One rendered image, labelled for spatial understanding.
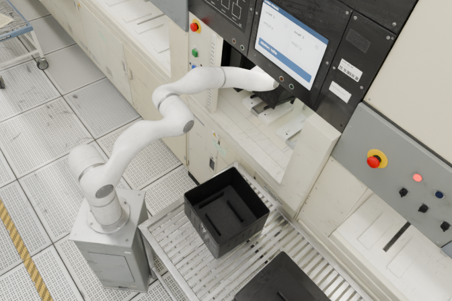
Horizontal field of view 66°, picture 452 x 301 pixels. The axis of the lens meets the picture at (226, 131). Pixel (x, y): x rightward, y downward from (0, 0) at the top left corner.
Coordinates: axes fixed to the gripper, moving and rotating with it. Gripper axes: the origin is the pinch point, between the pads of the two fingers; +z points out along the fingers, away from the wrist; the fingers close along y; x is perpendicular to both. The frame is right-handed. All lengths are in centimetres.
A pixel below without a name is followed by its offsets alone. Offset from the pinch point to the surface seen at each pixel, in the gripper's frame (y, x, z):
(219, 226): 28, -43, -74
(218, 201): 18, -43, -65
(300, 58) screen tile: 25, 36, -40
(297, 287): 69, -34, -74
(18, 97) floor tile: -193, -120, -85
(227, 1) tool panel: -12, 37, -35
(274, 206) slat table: 39, -44, -47
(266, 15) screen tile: 8, 42, -38
